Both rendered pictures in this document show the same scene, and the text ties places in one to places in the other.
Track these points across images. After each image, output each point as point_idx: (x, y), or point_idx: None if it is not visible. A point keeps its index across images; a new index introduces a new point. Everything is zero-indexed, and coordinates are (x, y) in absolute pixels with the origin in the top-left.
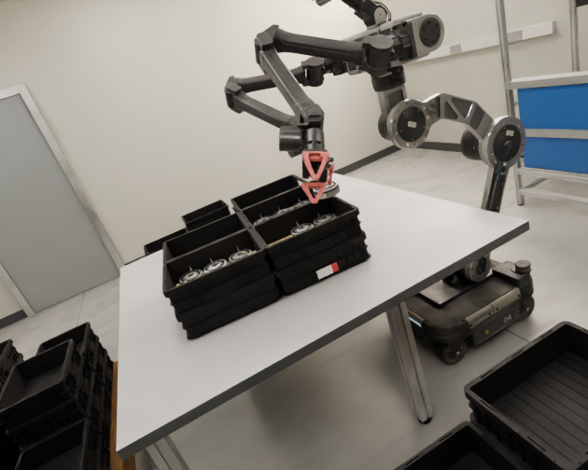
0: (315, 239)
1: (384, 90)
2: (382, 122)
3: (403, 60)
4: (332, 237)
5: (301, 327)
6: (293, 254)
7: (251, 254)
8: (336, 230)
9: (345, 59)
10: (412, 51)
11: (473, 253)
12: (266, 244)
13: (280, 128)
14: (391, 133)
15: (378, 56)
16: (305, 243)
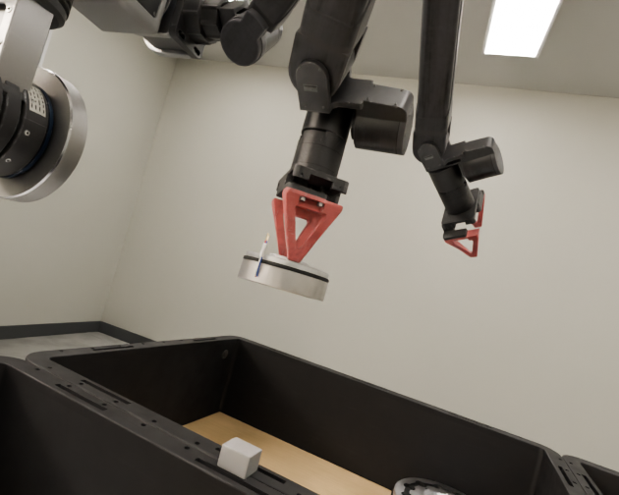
0: (364, 426)
1: (55, 17)
2: (1, 88)
3: (184, 41)
4: (306, 423)
5: None
6: (446, 481)
7: None
8: (294, 402)
9: (293, 5)
10: (201, 48)
11: None
12: (550, 456)
13: (492, 138)
14: (83, 149)
15: (272, 46)
16: (397, 442)
